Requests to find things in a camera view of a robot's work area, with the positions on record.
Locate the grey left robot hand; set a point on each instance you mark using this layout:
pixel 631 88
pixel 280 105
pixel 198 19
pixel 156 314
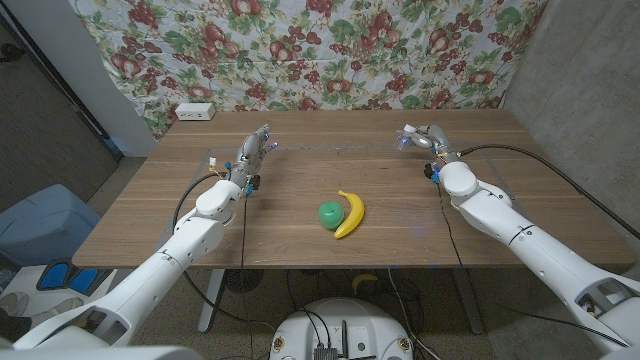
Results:
pixel 249 157

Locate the round black floor fan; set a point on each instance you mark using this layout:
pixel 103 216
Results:
pixel 243 280

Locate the floral fruit print backdrop cloth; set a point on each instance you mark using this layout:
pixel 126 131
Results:
pixel 310 55

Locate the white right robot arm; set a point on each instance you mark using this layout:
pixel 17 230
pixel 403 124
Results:
pixel 525 240

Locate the grey table leg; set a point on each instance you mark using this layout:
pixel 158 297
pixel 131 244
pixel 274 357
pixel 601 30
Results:
pixel 470 305

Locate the white robot torso base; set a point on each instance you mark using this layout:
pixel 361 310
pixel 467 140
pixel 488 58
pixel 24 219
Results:
pixel 345 320

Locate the white shoe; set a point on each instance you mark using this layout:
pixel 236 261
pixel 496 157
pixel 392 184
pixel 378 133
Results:
pixel 12 304
pixel 57 309

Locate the white table leg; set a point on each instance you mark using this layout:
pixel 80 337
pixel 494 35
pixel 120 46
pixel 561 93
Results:
pixel 211 300

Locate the green toy ball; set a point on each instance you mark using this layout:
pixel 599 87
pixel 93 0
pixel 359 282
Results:
pixel 331 215

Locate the blue plastic bin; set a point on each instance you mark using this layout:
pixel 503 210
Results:
pixel 45 225

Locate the dark brown door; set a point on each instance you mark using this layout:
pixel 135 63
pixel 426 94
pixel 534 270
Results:
pixel 40 130

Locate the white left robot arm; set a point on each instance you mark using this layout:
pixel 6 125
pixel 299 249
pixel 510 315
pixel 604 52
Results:
pixel 165 265

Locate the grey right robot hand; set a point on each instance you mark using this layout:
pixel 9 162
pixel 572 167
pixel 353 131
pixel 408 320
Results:
pixel 439 142

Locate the yellow banana toy on floor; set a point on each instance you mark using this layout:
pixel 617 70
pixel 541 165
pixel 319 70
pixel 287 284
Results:
pixel 363 280

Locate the white power strip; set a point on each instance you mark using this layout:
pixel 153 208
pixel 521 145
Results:
pixel 195 111

